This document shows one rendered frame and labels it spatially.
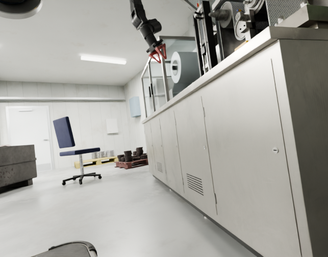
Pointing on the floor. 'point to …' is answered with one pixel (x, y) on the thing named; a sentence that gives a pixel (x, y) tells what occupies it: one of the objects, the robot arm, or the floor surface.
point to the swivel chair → (61, 134)
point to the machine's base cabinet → (258, 150)
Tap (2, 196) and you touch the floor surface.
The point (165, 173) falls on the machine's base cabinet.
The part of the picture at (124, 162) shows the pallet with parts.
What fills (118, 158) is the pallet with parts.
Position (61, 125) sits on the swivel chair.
